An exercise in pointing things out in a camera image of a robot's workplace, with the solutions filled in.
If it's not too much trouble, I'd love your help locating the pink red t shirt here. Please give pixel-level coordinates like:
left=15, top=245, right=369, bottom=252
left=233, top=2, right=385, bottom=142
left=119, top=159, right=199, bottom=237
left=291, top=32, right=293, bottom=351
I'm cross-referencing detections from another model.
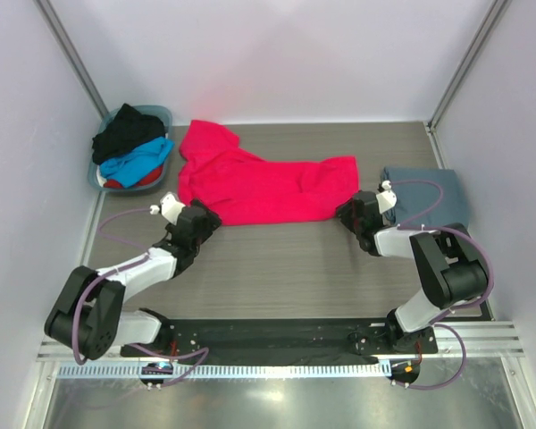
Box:
left=178, top=120, right=359, bottom=226

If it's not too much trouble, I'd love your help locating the grey blue t shirt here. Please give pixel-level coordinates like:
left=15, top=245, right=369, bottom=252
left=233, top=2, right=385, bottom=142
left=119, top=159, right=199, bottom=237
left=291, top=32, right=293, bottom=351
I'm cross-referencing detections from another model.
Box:
left=381, top=166, right=471, bottom=227

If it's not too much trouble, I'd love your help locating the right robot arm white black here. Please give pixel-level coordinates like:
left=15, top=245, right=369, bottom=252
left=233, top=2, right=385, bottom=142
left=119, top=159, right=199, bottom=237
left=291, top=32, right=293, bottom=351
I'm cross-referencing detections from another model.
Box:
left=335, top=189, right=490, bottom=354

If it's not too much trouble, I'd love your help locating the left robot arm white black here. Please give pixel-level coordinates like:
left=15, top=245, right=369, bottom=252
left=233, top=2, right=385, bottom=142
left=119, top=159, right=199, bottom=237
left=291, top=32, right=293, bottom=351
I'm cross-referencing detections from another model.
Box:
left=44, top=193, right=222, bottom=365

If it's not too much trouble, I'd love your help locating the bright blue t shirt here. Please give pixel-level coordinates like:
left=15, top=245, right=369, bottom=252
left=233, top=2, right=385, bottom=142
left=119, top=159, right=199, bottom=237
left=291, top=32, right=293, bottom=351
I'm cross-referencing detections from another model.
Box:
left=98, top=137, right=174, bottom=187

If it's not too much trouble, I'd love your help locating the red garment in basket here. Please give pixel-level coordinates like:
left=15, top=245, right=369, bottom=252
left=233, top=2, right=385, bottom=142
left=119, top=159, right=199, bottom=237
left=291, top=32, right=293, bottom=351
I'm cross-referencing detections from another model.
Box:
left=103, top=165, right=163, bottom=189

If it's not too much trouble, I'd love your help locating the white garment in basket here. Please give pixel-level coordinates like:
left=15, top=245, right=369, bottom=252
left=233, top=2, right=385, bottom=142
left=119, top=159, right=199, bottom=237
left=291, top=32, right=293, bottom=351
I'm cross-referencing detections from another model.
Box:
left=96, top=167, right=107, bottom=188

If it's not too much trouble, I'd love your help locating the black t shirt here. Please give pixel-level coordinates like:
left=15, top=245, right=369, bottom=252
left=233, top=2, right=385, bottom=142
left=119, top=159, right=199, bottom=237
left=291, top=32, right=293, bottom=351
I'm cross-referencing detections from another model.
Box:
left=92, top=104, right=165, bottom=165

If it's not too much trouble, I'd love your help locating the teal plastic laundry basket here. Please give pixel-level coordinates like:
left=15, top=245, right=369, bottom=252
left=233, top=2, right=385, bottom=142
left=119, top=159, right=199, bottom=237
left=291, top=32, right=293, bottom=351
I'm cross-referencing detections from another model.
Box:
left=87, top=105, right=173, bottom=194

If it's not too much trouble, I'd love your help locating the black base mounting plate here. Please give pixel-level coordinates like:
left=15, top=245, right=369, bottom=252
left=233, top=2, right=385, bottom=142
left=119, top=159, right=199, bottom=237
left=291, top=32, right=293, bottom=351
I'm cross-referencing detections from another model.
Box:
left=143, top=318, right=438, bottom=358

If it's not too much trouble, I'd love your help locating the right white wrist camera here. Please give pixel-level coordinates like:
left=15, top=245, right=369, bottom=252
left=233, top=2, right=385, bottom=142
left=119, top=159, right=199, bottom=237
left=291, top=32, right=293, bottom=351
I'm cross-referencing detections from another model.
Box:
left=376, top=181, right=398, bottom=215

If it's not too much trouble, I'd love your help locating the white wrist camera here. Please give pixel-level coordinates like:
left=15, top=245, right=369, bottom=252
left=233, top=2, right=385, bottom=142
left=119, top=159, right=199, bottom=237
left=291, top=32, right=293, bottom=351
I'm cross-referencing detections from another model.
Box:
left=376, top=181, right=398, bottom=215
left=149, top=192, right=186, bottom=224

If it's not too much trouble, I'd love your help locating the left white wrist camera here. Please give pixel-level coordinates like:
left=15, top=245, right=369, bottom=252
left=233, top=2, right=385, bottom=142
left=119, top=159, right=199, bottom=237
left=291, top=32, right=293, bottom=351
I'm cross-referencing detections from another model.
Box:
left=149, top=192, right=186, bottom=224

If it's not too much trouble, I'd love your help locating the white slotted cable duct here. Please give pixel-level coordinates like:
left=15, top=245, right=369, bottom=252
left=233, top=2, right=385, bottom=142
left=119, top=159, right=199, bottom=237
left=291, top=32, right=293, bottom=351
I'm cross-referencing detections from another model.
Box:
left=57, top=360, right=391, bottom=379

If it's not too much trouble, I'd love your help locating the aluminium front rail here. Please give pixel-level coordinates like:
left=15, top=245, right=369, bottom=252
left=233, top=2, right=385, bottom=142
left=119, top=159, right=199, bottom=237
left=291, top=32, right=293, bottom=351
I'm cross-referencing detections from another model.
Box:
left=37, top=320, right=524, bottom=362

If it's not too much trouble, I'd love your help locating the right aluminium frame post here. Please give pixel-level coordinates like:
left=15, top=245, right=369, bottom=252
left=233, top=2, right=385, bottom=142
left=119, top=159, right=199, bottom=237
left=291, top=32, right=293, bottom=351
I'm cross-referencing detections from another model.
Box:
left=426, top=0, right=513, bottom=131

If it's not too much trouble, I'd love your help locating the aluminium frame post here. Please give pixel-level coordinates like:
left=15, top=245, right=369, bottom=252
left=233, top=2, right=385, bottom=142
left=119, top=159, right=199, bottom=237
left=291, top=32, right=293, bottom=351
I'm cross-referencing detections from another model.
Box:
left=426, top=0, right=513, bottom=131
left=34, top=0, right=109, bottom=118

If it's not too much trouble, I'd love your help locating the left aluminium frame post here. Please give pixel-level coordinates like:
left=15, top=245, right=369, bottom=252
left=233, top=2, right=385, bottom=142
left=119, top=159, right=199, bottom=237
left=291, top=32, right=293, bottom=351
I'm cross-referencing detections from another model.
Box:
left=34, top=0, right=109, bottom=118

